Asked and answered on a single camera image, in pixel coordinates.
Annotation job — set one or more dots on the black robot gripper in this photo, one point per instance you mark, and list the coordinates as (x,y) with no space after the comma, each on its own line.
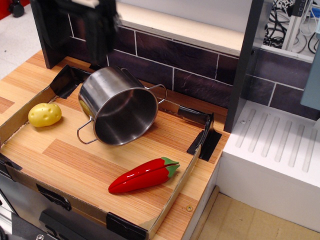
(100,23)

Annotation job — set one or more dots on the stainless steel pot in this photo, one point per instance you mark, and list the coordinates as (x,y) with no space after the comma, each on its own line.
(119,107)

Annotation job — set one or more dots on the cardboard fence with black tape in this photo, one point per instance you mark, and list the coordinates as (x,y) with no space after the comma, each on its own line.
(56,184)

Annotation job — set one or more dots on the black caster wheel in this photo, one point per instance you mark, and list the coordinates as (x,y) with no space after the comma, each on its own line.
(16,8)

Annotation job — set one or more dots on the yellow toy potato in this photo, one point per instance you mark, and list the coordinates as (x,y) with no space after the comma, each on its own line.
(44,114)

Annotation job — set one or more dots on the light wooden shelf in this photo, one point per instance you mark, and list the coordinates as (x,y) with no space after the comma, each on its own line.
(180,29)

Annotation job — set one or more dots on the red toy chili pepper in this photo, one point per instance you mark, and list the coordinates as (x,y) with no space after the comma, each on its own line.
(148,174)

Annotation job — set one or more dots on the dark grey vertical panel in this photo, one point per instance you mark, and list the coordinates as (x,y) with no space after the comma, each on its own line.
(252,42)

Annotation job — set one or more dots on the white sink drainboard unit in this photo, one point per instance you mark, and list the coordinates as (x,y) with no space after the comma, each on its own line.
(271,162)

